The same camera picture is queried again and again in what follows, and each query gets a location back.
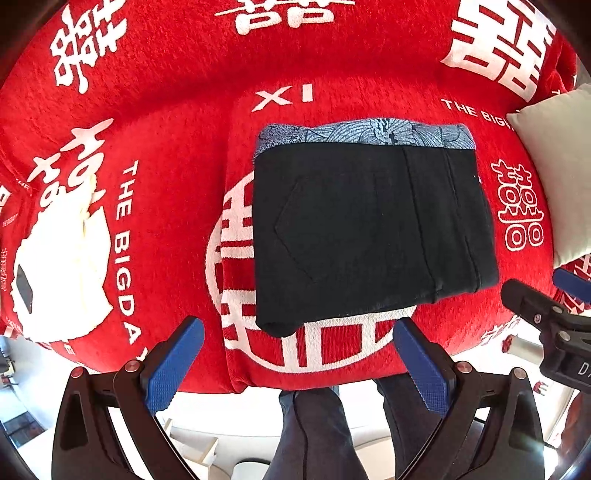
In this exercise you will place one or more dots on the black pants with blue lining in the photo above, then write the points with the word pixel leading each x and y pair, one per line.
pixel 360 221

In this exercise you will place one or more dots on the person's right leg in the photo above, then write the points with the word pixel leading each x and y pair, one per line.
pixel 406 429

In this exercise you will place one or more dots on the dark flat object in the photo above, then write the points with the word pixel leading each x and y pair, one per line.
pixel 24 288

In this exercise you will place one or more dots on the white cardboard box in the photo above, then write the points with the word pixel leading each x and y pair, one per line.
pixel 194 443

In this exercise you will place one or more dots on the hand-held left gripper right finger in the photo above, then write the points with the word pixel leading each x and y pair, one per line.
pixel 421 369

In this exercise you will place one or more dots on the white fluffy cloth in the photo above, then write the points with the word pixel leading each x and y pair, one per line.
pixel 64 258

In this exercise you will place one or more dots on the white pillow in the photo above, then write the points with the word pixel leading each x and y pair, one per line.
pixel 558 161

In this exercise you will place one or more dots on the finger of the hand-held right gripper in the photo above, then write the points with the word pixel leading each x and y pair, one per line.
pixel 531 304
pixel 572 281

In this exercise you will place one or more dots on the red printed blanket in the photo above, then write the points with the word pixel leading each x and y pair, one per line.
pixel 161 138

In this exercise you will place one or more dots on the white roll with red end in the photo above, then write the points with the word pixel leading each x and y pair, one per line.
pixel 521 347

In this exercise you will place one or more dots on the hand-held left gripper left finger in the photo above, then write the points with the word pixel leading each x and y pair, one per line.
pixel 175 364

